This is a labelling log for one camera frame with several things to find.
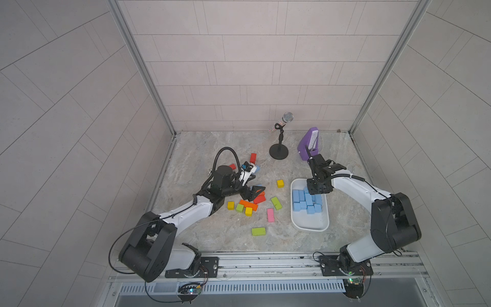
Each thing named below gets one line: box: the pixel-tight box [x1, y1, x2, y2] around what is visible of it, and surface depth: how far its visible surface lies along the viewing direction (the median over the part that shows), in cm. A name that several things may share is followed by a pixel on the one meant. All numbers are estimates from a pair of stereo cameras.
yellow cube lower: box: [244, 207, 253, 217], surface depth 85 cm
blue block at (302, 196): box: [298, 189, 306, 202], surface depth 89 cm
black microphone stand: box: [269, 122, 289, 160], surface depth 107 cm
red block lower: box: [253, 193, 267, 205], surface depth 91 cm
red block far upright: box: [249, 152, 258, 166], surface depth 104 cm
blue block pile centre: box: [292, 202, 301, 212], surface depth 86 cm
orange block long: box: [239, 199, 259, 212], surface depth 88 cm
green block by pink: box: [271, 196, 283, 211], surface depth 88 cm
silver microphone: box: [280, 111, 295, 126], surface depth 88 cm
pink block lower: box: [267, 208, 275, 223], surface depth 86 cm
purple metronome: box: [297, 126, 320, 161], surface depth 99 cm
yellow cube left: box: [226, 200, 235, 211], surface depth 87 cm
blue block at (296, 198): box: [292, 189, 300, 203], surface depth 89 cm
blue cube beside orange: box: [306, 204, 316, 215], surface depth 86 cm
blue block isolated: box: [314, 193, 323, 205], surface depth 88 cm
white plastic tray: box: [290, 178, 330, 231], surface depth 84 cm
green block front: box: [251, 227, 266, 237], surface depth 80 cm
